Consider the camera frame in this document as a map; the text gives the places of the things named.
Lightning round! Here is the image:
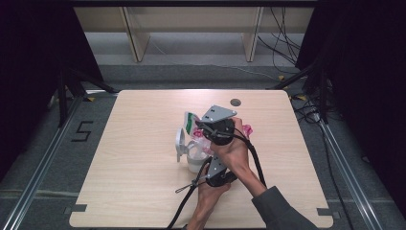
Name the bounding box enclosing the white lidded container with handle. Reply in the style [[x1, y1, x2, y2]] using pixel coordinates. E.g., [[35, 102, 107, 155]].
[[174, 126, 214, 174]]

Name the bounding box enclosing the black curtain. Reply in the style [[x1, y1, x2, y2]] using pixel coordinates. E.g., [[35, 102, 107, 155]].
[[0, 0, 105, 183], [295, 0, 406, 221]]

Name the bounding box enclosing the black hanging cable bundle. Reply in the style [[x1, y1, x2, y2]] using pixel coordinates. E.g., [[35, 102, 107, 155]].
[[257, 7, 303, 75]]

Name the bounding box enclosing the thin white floor cable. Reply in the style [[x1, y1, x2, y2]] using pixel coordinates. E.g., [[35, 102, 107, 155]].
[[149, 37, 279, 81]]

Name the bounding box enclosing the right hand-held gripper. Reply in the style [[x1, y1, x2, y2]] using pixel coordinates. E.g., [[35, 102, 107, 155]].
[[199, 104, 237, 147]]

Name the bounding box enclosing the black floor cable tangle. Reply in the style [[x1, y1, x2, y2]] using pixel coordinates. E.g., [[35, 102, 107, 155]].
[[289, 91, 356, 230]]

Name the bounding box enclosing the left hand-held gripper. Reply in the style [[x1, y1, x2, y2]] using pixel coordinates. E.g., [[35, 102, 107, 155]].
[[205, 155, 238, 188]]

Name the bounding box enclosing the person's left hand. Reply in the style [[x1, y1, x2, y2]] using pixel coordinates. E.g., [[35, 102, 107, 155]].
[[195, 166, 233, 209]]

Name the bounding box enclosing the black metal stand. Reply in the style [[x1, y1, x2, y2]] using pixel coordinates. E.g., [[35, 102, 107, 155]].
[[267, 60, 332, 125], [56, 66, 120, 128]]

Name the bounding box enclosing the light wooden desk frame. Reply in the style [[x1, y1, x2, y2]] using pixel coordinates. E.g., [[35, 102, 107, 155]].
[[73, 6, 315, 63]]

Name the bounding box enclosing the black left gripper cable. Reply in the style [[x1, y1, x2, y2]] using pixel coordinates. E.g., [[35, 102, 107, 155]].
[[166, 155, 214, 230]]

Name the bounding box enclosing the aluminium floor rail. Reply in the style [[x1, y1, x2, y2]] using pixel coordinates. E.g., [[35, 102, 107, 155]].
[[318, 120, 388, 230], [0, 95, 86, 230]]

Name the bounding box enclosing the pink and white plastic bag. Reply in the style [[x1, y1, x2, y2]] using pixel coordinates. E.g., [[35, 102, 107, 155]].
[[183, 110, 254, 157]]

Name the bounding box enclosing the person's right hand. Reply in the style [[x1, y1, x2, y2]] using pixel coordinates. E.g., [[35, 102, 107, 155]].
[[209, 117, 253, 176]]

